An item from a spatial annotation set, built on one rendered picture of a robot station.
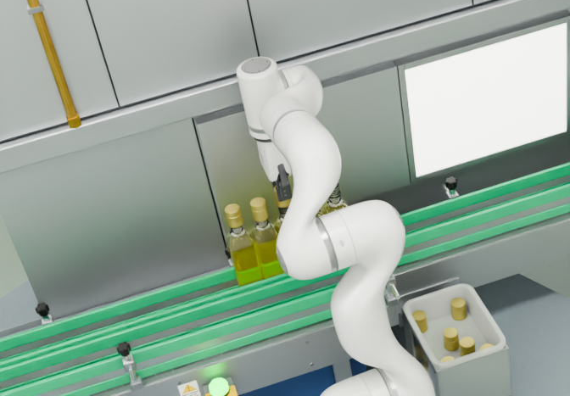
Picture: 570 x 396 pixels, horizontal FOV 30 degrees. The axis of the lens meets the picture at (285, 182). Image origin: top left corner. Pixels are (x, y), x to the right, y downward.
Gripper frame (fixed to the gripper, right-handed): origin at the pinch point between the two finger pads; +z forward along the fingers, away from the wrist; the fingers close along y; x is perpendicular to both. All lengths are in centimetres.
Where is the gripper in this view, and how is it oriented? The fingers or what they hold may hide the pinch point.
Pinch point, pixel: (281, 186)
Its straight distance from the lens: 234.1
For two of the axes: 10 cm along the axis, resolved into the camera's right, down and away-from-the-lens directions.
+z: 1.6, 7.8, 6.0
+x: 9.5, -2.9, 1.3
